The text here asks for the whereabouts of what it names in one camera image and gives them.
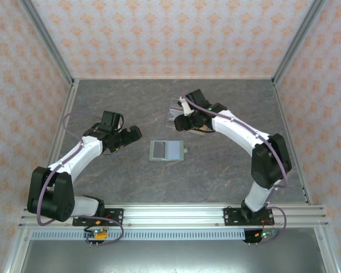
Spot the clear acrylic card tray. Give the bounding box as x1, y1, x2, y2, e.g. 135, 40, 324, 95
166, 98, 210, 134

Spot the green clear card holder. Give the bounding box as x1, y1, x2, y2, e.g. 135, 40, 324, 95
149, 139, 188, 162

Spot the left controller board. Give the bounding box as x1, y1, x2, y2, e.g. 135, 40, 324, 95
84, 226, 109, 247

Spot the controller board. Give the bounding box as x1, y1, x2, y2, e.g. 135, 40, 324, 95
84, 226, 109, 247
243, 227, 278, 246

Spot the grey metal panel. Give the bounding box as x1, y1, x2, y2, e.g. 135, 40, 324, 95
20, 240, 332, 273

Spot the right controller board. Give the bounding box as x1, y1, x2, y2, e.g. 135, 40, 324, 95
243, 227, 278, 246

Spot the aluminium front upright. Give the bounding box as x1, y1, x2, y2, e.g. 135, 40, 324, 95
314, 227, 341, 273
2, 227, 32, 273

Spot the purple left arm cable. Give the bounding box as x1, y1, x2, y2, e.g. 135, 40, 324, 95
37, 111, 123, 246

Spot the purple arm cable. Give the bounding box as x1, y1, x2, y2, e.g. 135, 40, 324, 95
37, 111, 123, 246
180, 93, 288, 246

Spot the aluminium side rail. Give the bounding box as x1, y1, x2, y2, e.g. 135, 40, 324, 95
272, 79, 313, 205
34, 79, 80, 206

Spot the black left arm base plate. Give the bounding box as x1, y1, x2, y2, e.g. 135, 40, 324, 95
72, 208, 124, 228

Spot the long aluminium base rail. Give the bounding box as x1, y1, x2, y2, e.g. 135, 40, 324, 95
18, 203, 330, 229

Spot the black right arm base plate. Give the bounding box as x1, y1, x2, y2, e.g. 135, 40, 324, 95
223, 206, 273, 228

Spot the grey slotted cable duct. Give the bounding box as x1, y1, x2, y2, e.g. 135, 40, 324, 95
30, 229, 247, 242

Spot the aluminium corner post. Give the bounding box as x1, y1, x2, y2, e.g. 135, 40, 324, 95
18, 0, 76, 86
272, 0, 330, 86

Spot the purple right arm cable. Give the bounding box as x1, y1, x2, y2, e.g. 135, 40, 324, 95
180, 93, 288, 246

